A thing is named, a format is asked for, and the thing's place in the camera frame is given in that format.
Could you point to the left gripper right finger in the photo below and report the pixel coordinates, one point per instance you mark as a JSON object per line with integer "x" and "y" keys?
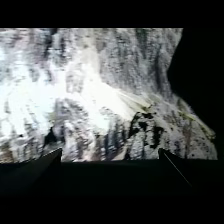
{"x": 190, "y": 175}

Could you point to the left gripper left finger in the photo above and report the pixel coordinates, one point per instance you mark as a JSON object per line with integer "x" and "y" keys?
{"x": 36, "y": 176}

